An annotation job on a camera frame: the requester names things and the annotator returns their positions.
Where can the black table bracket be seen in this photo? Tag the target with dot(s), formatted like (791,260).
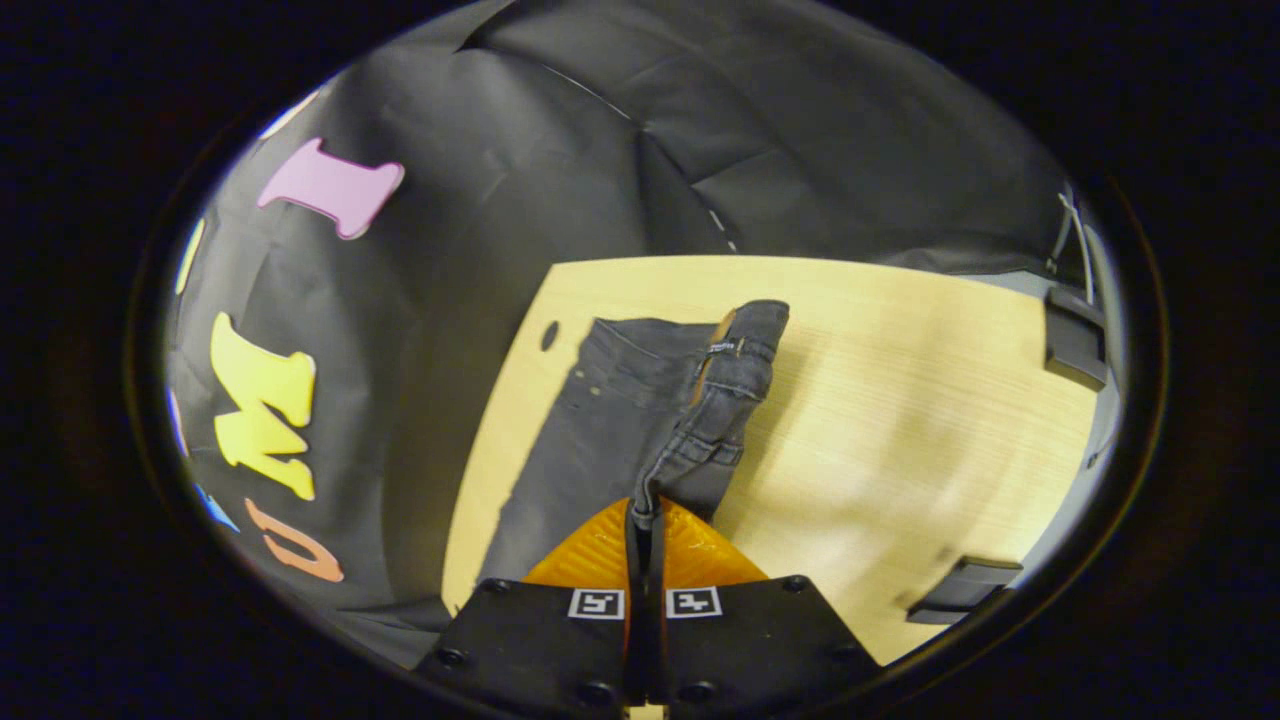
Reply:
(1072,345)
(965,590)

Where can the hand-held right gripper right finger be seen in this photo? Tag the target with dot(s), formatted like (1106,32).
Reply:
(760,640)

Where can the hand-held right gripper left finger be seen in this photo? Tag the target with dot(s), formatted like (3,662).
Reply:
(540,640)

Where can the black backdrop cloth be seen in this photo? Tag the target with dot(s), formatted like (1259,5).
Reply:
(560,150)

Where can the black jeans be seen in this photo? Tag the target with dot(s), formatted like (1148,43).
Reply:
(620,420)

